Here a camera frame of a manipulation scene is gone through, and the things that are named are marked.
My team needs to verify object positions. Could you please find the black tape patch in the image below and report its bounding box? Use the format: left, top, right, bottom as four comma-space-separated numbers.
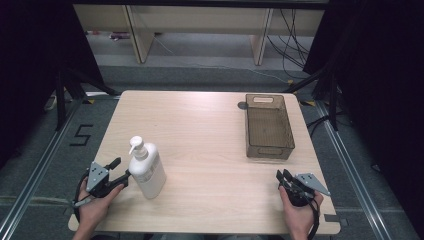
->
323, 213, 350, 228

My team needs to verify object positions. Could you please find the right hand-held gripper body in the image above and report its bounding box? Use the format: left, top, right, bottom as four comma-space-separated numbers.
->
282, 172, 332, 208

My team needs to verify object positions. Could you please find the white pump bottle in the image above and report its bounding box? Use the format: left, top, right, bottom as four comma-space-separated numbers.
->
127, 135, 168, 200

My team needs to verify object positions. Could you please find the brown translucent plastic basket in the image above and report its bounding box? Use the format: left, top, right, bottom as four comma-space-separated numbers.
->
244, 93, 297, 161

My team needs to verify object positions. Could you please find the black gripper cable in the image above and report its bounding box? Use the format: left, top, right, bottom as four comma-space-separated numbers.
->
306, 199, 322, 240

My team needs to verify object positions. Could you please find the metal floor rail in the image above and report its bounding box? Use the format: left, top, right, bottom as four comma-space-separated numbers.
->
314, 99, 392, 240
0, 99, 84, 240

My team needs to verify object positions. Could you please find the person's right hand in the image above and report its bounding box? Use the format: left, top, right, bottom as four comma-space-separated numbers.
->
278, 185, 325, 240

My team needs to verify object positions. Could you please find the bundle of black floor cables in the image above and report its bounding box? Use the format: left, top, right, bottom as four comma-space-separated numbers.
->
265, 8, 312, 80

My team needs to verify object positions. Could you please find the dark curtain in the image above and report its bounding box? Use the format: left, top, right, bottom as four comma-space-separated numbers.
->
0, 0, 105, 169
302, 0, 424, 233

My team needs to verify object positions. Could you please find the light wooden desk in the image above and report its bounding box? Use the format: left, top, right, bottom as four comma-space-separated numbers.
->
73, 3, 326, 67

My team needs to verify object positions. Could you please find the black metal stand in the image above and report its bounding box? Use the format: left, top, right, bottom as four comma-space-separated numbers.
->
54, 65, 120, 132
282, 64, 340, 132

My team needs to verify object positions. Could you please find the person's left hand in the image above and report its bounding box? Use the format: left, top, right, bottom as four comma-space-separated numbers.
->
77, 177, 126, 232

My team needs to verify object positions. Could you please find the black cable with grey plug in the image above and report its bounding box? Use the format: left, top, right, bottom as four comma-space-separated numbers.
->
71, 171, 93, 223

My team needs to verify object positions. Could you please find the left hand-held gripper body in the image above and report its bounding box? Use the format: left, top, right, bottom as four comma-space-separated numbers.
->
85, 161, 118, 200

